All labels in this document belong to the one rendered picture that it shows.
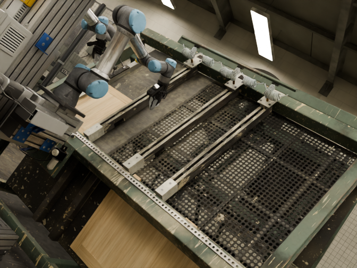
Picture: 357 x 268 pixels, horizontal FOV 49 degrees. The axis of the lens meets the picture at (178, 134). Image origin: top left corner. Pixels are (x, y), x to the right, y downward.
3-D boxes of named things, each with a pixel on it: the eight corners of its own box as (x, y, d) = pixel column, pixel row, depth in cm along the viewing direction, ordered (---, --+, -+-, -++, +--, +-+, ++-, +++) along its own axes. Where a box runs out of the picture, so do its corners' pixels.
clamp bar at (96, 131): (83, 137, 271) (75, 111, 254) (199, 63, 327) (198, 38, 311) (92, 144, 265) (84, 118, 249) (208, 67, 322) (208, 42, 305)
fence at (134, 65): (51, 112, 292) (50, 108, 289) (146, 58, 338) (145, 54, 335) (55, 115, 289) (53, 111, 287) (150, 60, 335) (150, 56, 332)
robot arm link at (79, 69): (75, 87, 232) (88, 68, 233) (87, 95, 224) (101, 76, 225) (61, 77, 222) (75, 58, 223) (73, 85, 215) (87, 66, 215)
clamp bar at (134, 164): (121, 169, 248) (115, 143, 231) (239, 83, 305) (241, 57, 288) (132, 177, 243) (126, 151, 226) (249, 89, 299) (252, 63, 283)
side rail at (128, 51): (37, 104, 310) (33, 93, 302) (141, 47, 362) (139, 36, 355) (41, 107, 306) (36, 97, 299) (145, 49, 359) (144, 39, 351)
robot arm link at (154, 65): (142, 67, 246) (154, 69, 254) (153, 74, 240) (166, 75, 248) (145, 56, 244) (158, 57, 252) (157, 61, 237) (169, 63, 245)
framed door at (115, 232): (71, 246, 262) (69, 246, 260) (119, 179, 265) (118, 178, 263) (163, 348, 214) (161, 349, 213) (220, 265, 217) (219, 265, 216)
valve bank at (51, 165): (1, 135, 270) (22, 107, 271) (17, 142, 282) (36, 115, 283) (38, 173, 243) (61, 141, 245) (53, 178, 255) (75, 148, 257)
